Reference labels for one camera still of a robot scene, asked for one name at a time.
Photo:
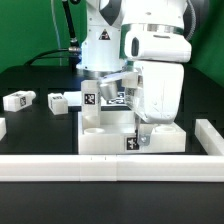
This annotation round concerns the white obstacle front bar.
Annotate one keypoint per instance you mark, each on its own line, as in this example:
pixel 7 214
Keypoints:
pixel 111 168

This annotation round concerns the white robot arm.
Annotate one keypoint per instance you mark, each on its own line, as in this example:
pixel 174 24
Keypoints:
pixel 142 44

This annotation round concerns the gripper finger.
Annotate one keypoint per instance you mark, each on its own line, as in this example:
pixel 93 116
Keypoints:
pixel 143 132

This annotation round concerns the white obstacle right bar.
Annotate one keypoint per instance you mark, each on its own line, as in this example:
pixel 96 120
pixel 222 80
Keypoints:
pixel 209 138

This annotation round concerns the white fiducial marker sheet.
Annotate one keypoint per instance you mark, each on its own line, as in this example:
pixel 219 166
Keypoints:
pixel 75 99

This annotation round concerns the white obstacle bar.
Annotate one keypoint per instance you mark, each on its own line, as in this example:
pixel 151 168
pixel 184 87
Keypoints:
pixel 209 138
pixel 111 168
pixel 3 130

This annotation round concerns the white square tabletop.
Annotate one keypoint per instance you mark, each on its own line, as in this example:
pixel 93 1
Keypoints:
pixel 116 135

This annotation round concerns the white obstacle left bar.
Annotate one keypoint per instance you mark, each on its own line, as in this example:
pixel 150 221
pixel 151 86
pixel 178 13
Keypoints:
pixel 3 130

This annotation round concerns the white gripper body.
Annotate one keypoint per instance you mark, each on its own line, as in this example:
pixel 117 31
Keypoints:
pixel 156 97

